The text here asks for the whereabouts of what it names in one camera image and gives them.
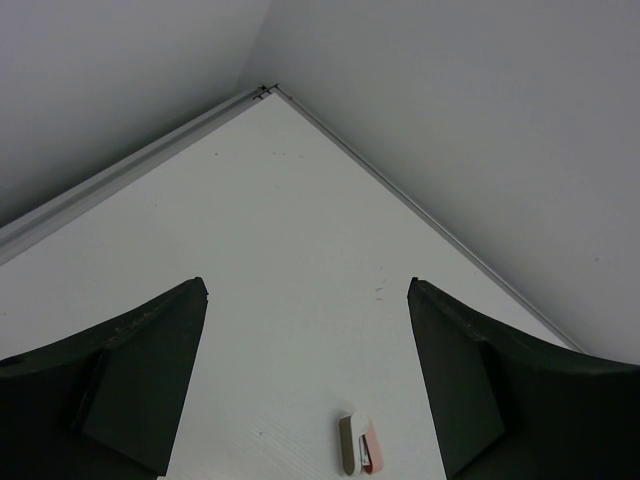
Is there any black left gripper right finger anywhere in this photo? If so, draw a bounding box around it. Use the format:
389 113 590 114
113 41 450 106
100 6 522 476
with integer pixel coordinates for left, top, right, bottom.
407 279 639 479

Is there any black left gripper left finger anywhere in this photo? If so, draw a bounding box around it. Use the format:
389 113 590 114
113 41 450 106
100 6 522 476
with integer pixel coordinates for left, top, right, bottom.
1 277 208 479

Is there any pink white mini stapler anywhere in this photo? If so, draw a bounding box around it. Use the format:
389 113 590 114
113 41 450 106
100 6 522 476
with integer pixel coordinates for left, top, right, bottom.
338 411 384 476

